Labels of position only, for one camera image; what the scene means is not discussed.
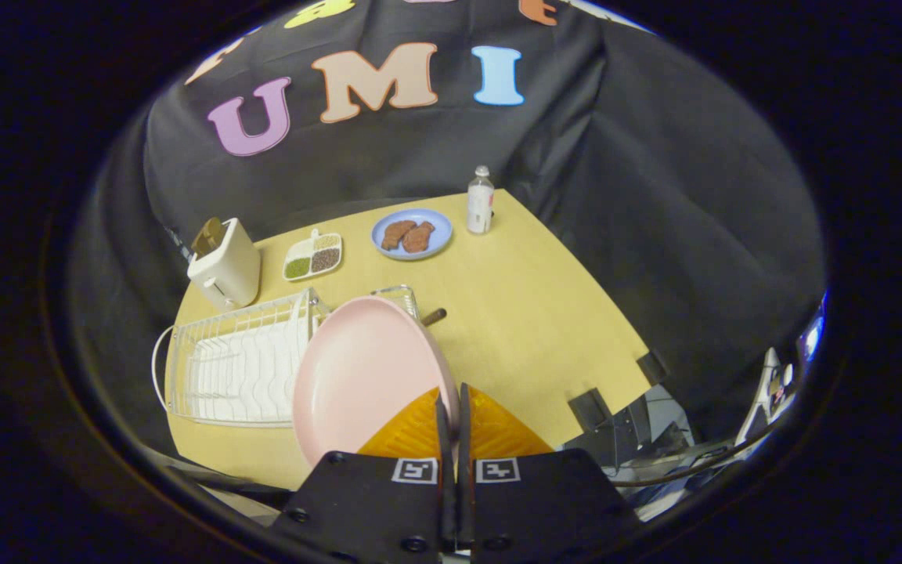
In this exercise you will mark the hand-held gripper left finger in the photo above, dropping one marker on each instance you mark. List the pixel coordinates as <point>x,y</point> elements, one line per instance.
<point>373,501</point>

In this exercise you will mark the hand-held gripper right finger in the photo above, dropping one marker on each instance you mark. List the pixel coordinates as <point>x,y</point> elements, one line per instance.
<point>545,501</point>

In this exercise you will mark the pink plate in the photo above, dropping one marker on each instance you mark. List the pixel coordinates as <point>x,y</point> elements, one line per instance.
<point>365,368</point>

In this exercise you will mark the metal spoon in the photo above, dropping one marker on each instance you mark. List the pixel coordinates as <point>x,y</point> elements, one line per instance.
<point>434,316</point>

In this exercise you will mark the clear glass basket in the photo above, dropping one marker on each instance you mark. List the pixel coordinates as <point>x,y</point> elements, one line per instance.
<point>404,296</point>

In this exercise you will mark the white divided bean dish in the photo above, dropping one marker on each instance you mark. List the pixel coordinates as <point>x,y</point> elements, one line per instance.
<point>312,258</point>

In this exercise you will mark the blue plate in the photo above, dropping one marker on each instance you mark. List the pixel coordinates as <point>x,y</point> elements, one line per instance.
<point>439,215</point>

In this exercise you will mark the brown meat piece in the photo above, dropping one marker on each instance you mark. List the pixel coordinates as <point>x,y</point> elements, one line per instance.
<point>419,238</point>
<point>397,233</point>

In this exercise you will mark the white toaster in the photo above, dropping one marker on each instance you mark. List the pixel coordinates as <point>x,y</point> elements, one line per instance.
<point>230,266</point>

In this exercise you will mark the clear plastic bottle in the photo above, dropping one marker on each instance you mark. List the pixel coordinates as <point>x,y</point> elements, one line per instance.
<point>480,205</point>

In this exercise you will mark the brown bread slice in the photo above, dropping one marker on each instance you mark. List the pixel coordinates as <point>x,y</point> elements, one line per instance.
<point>210,235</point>

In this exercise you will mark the black table bracket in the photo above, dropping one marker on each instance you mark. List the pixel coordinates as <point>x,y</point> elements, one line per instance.
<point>589,409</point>
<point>652,366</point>

